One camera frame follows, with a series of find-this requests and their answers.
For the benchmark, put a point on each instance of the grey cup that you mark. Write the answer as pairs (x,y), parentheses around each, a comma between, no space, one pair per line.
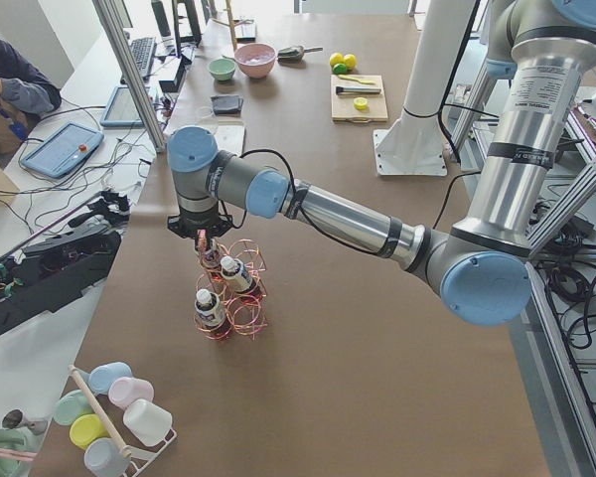
(102,459)

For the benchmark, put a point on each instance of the copper wire bottle rack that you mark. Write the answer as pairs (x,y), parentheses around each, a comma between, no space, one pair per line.
(245,313)

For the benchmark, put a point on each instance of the green bowl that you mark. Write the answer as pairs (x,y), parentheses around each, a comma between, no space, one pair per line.
(222,69)

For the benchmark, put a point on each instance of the steel muddler black tip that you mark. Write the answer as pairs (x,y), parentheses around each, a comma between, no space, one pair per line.
(340,90)

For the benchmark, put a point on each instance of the green cup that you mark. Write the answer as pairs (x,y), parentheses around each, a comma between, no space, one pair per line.
(70,407)

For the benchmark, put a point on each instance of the cream rabbit tray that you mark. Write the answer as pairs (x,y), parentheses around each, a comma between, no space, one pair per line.
(230,135)

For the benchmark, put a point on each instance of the clear wine glass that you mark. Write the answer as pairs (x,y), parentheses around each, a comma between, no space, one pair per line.
(206,119)

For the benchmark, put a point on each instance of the wooden stand with round base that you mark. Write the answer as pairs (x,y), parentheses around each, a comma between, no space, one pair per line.
(241,28)

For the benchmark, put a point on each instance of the blue teach pendant near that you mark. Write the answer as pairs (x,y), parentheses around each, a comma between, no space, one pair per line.
(63,151)

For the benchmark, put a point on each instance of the upper yellow lemon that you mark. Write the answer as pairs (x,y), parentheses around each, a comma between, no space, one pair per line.
(336,58)

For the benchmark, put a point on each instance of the seated person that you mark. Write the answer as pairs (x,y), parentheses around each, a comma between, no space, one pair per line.
(26,94)

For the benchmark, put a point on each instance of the blue teach pendant far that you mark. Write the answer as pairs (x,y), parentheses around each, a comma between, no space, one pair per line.
(120,110)

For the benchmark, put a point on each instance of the lemon half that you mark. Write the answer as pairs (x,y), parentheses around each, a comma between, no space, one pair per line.
(361,103)

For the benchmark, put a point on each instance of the black equipment case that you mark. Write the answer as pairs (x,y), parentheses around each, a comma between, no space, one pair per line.
(53,273)

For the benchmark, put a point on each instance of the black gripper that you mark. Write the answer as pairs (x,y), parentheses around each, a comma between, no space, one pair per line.
(199,234)

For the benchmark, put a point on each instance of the aluminium frame post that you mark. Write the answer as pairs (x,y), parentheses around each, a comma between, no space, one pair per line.
(110,21)

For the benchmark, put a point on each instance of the dark tea bottle white cap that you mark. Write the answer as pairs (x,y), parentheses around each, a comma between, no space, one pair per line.
(237,277)

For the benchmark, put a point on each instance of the pink cup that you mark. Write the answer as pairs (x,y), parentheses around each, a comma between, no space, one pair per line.
(126,390)

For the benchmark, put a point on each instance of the yellow cup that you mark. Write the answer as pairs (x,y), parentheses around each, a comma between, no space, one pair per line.
(86,429)

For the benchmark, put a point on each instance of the metal ice scoop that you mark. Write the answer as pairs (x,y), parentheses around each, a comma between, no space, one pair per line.
(295,53)

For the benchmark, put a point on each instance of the folded grey cloth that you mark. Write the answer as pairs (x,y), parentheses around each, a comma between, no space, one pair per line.
(227,104)

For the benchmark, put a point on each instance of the bamboo cutting board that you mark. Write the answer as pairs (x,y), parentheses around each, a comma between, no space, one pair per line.
(342,106)

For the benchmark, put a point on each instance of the black keyboard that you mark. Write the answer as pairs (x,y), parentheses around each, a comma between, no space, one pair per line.
(143,51)

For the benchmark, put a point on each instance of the white cup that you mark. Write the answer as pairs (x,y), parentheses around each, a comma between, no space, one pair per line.
(149,422)

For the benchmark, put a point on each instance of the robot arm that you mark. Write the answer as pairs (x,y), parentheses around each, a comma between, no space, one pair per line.
(478,267)

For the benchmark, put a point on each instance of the pink bowl with ice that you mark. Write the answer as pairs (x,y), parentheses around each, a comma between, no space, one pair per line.
(255,60)

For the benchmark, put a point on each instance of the yellow plastic knife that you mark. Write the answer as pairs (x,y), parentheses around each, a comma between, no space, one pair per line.
(356,79)

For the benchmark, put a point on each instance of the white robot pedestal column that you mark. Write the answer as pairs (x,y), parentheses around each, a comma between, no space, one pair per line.
(446,29)

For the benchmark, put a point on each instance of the blue teach pendant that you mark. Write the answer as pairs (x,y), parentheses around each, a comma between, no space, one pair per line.
(63,151)
(120,110)

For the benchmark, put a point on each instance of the light blue cup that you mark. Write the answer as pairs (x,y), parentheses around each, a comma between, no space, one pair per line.
(102,377)

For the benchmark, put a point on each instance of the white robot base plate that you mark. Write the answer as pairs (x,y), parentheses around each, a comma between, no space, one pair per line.
(400,152)

